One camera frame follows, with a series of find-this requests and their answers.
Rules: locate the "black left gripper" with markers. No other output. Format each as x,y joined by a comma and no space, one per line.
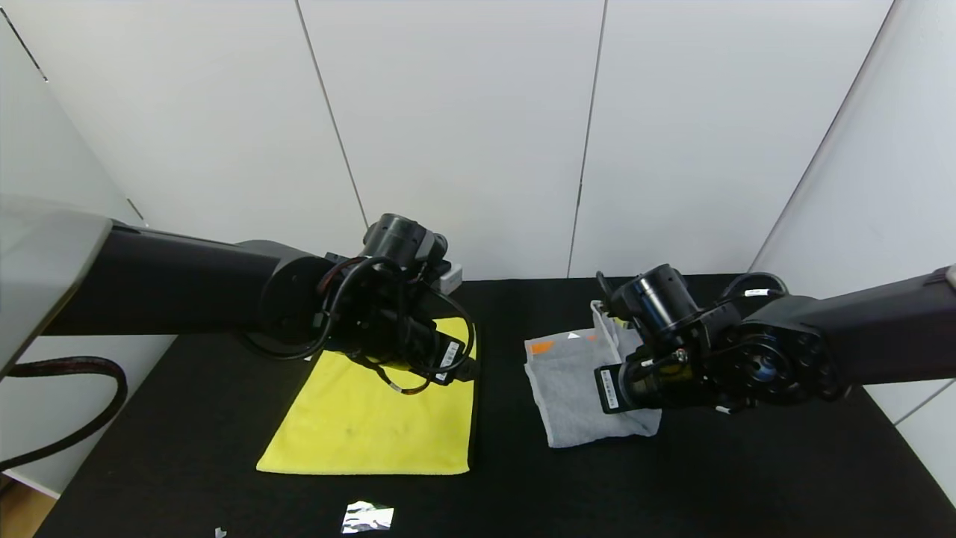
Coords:
450,357

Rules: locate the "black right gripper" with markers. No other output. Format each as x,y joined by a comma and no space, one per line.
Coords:
608,389

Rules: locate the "grey towel with orange stripes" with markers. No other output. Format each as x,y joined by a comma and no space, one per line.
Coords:
575,403

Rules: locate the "yellow microfibre towel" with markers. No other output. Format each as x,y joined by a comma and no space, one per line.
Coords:
373,426

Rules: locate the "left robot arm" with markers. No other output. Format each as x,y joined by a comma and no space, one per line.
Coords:
172,284

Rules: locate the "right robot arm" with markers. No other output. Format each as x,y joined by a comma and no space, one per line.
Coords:
859,336

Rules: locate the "black fabric table cover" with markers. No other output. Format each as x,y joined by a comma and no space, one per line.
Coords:
672,493

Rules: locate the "crumpled silver foil scrap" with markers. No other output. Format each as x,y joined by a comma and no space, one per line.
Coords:
367,517

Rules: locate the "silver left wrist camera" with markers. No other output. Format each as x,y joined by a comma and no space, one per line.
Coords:
450,279

